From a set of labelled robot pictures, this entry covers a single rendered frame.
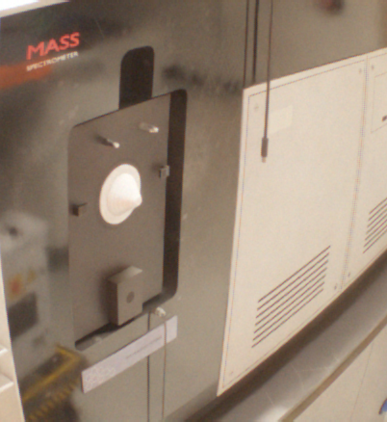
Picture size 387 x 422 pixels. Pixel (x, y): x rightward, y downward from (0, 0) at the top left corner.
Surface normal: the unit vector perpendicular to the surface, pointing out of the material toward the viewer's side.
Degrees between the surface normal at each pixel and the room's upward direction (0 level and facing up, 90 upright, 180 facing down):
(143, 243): 90
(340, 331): 0
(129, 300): 90
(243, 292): 90
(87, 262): 90
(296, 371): 0
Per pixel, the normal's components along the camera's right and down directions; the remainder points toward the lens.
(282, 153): 0.80, 0.29
